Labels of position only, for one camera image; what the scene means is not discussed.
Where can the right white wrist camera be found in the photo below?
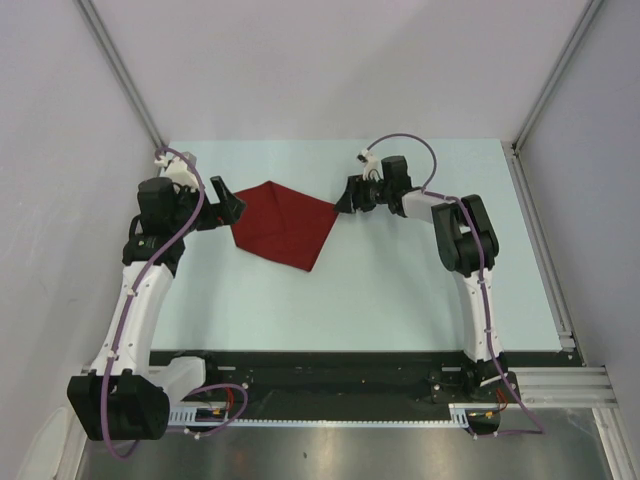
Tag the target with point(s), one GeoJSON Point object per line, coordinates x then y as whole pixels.
{"type": "Point", "coordinates": [371, 165]}

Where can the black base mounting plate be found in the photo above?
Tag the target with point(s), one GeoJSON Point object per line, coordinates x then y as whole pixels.
{"type": "Point", "coordinates": [355, 386]}

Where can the right aluminium frame post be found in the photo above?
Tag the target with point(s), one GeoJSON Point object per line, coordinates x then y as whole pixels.
{"type": "Point", "coordinates": [576, 38]}

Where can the right aluminium table rail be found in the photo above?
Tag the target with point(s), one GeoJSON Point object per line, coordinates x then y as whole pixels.
{"type": "Point", "coordinates": [553, 290]}

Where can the left white cable duct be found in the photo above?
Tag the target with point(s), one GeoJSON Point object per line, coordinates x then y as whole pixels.
{"type": "Point", "coordinates": [192, 416]}

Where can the right white cable duct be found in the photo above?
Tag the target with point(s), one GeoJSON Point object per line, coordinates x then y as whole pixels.
{"type": "Point", "coordinates": [468, 414]}

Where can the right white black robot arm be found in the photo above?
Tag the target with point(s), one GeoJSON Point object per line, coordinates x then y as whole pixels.
{"type": "Point", "coordinates": [467, 247]}

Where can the dark red cloth napkin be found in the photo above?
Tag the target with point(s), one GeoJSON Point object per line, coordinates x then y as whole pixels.
{"type": "Point", "coordinates": [283, 225]}

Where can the left aluminium frame post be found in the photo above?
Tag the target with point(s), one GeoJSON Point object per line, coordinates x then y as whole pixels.
{"type": "Point", "coordinates": [110, 52]}

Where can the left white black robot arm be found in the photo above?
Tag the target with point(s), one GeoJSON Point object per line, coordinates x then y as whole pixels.
{"type": "Point", "coordinates": [120, 398]}

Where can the front aluminium extrusion rail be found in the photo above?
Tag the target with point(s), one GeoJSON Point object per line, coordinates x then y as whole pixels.
{"type": "Point", "coordinates": [565, 387]}

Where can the aluminium frame post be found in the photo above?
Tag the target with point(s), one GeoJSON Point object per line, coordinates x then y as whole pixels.
{"type": "Point", "coordinates": [110, 52]}
{"type": "Point", "coordinates": [576, 38]}

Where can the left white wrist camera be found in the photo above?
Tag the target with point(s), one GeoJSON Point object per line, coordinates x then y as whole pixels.
{"type": "Point", "coordinates": [177, 170]}

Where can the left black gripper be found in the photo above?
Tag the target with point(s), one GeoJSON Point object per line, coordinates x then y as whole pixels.
{"type": "Point", "coordinates": [219, 214]}

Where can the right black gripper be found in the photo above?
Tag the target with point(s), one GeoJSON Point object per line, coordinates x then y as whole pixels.
{"type": "Point", "coordinates": [353, 197]}

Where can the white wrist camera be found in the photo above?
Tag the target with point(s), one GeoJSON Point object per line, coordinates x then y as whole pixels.
{"type": "Point", "coordinates": [371, 165]}
{"type": "Point", "coordinates": [177, 170]}

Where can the white cable duct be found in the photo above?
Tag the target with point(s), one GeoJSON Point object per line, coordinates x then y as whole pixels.
{"type": "Point", "coordinates": [468, 414]}
{"type": "Point", "coordinates": [192, 416]}

